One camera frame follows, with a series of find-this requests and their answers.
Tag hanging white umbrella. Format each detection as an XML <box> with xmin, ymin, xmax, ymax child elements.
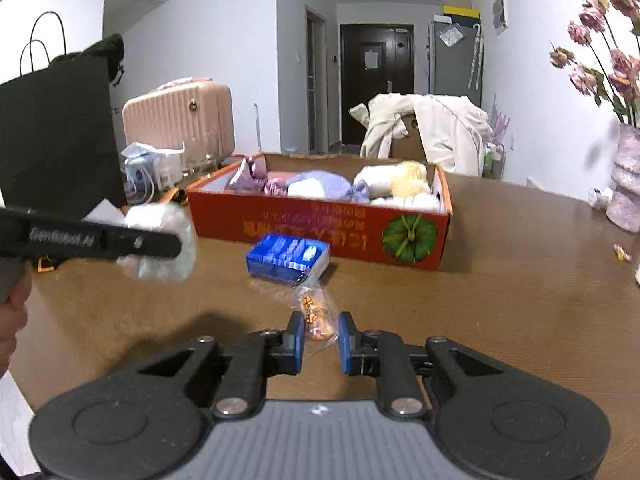
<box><xmin>467</xmin><ymin>22</ymin><xmax>485</xmax><ymax>92</ymax></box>

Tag dark cloth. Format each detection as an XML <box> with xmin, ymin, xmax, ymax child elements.
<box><xmin>81</xmin><ymin>33</ymin><xmax>126</xmax><ymax>87</ymax></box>

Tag purple flower wall sticker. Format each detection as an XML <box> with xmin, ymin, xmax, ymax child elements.
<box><xmin>491</xmin><ymin>94</ymin><xmax>512</xmax><ymax>139</ymax></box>

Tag person's left hand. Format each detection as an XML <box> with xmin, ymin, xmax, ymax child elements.
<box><xmin>0</xmin><ymin>275</ymin><xmax>34</xmax><ymax>377</ymax></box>

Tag yellow box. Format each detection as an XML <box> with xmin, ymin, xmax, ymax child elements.
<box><xmin>442</xmin><ymin>4</ymin><xmax>481</xmax><ymax>26</ymax></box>

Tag purple cloth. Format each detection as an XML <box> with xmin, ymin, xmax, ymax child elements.
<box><xmin>229</xmin><ymin>157</ymin><xmax>287</xmax><ymax>197</ymax></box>

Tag white boxed appliance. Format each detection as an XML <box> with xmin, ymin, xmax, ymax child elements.
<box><xmin>121</xmin><ymin>142</ymin><xmax>184</xmax><ymax>194</ymax></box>

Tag white plastic bag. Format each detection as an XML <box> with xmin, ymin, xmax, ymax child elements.
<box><xmin>116</xmin><ymin>202</ymin><xmax>199</xmax><ymax>284</ymax></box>

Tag white fluffy cloth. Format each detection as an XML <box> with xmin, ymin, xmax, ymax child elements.
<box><xmin>369</xmin><ymin>192</ymin><xmax>442</xmax><ymax>213</ymax></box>

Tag lavender plush toy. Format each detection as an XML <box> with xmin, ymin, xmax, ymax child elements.
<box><xmin>287</xmin><ymin>169</ymin><xmax>372</xmax><ymax>204</ymax></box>

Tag pink suitcase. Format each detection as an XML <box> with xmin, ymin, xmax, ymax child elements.
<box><xmin>122</xmin><ymin>77</ymin><xmax>236</xmax><ymax>162</ymax></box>

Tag white paper sheet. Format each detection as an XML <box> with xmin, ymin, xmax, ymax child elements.
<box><xmin>82</xmin><ymin>198</ymin><xmax>127</xmax><ymax>227</ymax></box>

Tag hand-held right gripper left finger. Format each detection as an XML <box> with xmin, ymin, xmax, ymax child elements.
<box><xmin>135</xmin><ymin>311</ymin><xmax>306</xmax><ymax>418</ymax></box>

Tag metal storage cart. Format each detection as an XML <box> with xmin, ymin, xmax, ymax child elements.
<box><xmin>482</xmin><ymin>137</ymin><xmax>507</xmax><ymax>181</ymax></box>

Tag dark entrance door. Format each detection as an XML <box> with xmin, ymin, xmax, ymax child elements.
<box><xmin>339</xmin><ymin>23</ymin><xmax>415</xmax><ymax>147</ymax></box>

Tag blue tissue packet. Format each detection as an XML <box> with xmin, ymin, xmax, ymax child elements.
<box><xmin>244</xmin><ymin>233</ymin><xmax>331</xmax><ymax>287</ymax></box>

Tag clear snack packet keychain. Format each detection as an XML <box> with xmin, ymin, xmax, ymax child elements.
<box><xmin>287</xmin><ymin>280</ymin><xmax>342</xmax><ymax>357</ymax></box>

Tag white plush toy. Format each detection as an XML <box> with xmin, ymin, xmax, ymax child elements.
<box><xmin>353</xmin><ymin>164</ymin><xmax>401</xmax><ymax>200</ymax></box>

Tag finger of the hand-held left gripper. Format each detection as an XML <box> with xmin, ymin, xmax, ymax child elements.
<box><xmin>100</xmin><ymin>222</ymin><xmax>182</xmax><ymax>260</ymax></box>

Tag grey refrigerator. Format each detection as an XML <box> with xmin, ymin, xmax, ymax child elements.
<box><xmin>428</xmin><ymin>14</ymin><xmax>484</xmax><ymax>109</ymax></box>

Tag black paper bag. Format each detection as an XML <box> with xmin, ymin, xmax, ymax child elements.
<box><xmin>0</xmin><ymin>10</ymin><xmax>129</xmax><ymax>209</ymax></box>

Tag dried pink flowers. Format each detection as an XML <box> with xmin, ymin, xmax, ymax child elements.
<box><xmin>548</xmin><ymin>0</ymin><xmax>640</xmax><ymax>127</ymax></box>

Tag white wall panel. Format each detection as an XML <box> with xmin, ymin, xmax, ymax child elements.
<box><xmin>491</xmin><ymin>0</ymin><xmax>509</xmax><ymax>36</ymax></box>

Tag cream jacket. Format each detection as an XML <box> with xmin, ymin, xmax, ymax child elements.
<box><xmin>348</xmin><ymin>92</ymin><xmax>495</xmax><ymax>177</ymax></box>

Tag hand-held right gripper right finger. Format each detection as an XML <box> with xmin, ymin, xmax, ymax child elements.
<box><xmin>338</xmin><ymin>311</ymin><xmax>503</xmax><ymax>418</ymax></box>

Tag clear glass jar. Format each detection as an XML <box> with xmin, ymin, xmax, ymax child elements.
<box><xmin>182</xmin><ymin>132</ymin><xmax>222</xmax><ymax>177</ymax></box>

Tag pink textured vase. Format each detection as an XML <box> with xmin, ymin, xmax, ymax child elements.
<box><xmin>605</xmin><ymin>122</ymin><xmax>640</xmax><ymax>235</ymax></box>

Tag small tissue packet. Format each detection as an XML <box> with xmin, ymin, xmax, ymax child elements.
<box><xmin>587</xmin><ymin>187</ymin><xmax>615</xmax><ymax>210</ymax></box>

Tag orange cardboard box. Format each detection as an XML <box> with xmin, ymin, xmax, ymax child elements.
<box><xmin>185</xmin><ymin>152</ymin><xmax>454</xmax><ymax>272</ymax></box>

